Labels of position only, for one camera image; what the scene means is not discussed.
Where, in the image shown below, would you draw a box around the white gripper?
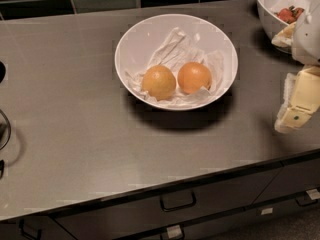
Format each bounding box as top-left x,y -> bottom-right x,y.
271,0 -> 320,133

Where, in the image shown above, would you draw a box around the white label sticker centre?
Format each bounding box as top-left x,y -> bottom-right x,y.
261,207 -> 273,216

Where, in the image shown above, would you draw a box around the red strawberries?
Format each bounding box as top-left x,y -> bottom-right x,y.
276,6 -> 304,24

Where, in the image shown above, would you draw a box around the black centre drawer handle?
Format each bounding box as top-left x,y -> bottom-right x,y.
159,191 -> 197,212

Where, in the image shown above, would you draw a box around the black drawer handle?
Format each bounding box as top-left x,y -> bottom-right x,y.
18,219 -> 42,240
295,195 -> 319,207
159,191 -> 197,212

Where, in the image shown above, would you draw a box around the white label sticker bottom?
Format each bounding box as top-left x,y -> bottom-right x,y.
166,225 -> 183,239

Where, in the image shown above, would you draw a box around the black left drawer handle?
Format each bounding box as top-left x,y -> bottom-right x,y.
18,219 -> 42,240

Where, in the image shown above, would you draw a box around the black wire stand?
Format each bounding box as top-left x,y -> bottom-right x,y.
0,61 -> 11,179

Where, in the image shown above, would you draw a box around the orange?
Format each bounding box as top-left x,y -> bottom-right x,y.
141,65 -> 176,100
177,62 -> 212,94

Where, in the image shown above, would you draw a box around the dark right drawer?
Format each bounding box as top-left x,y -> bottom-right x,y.
255,156 -> 320,203

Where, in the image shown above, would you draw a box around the white label sticker right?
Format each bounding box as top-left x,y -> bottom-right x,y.
306,189 -> 320,200

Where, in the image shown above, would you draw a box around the white paper towel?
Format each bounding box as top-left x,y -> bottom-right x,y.
126,28 -> 224,110

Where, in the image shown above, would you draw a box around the white bowl with strawberries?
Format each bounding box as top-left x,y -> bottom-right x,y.
257,0 -> 311,40

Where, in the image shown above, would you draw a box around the black right drawer handle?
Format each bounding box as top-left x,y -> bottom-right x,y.
295,195 -> 319,207

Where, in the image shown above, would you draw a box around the dark drawer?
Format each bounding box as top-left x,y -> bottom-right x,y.
255,156 -> 320,203
58,169 -> 278,240

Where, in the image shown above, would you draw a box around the dark centre drawer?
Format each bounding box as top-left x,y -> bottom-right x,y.
58,169 -> 278,240

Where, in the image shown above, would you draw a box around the white label sticker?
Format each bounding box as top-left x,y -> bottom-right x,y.
261,207 -> 273,216
306,189 -> 320,200
166,225 -> 183,239

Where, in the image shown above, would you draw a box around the large white bowl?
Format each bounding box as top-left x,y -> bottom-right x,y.
115,14 -> 238,111

